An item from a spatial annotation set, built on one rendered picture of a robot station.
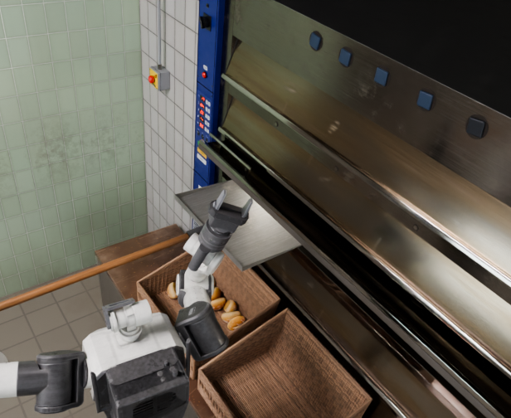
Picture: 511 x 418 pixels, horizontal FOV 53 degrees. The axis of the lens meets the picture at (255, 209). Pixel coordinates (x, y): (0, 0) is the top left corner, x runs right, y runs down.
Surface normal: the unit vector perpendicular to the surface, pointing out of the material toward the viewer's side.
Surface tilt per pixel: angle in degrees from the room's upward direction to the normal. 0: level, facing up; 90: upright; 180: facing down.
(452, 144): 90
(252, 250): 0
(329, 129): 70
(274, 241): 0
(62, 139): 90
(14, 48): 90
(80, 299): 0
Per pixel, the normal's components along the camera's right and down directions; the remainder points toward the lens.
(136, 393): 0.07, -0.82
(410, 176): -0.73, 0.00
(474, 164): -0.81, 0.29
